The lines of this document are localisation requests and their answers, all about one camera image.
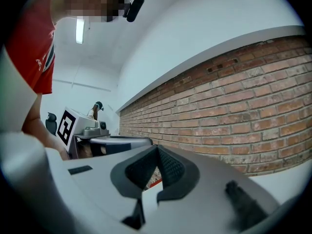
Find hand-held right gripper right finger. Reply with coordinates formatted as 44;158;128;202
145;144;280;234

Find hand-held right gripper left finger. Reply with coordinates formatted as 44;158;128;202
60;144;158;230

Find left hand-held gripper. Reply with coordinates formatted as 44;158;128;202
56;107;154;160

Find person's left forearm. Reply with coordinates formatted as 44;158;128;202
21;93;71;161

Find person's left hand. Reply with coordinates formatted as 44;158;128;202
78;145;95;159

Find black office chair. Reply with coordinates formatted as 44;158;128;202
45;112;58;137

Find ceiling light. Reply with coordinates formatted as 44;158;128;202
75;18;86;44

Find person's red shirt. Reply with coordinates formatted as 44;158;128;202
4;0;56;95

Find person's head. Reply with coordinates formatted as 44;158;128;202
50;0;127;24

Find black head-worn camera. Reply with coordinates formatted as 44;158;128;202
117;0;145;23

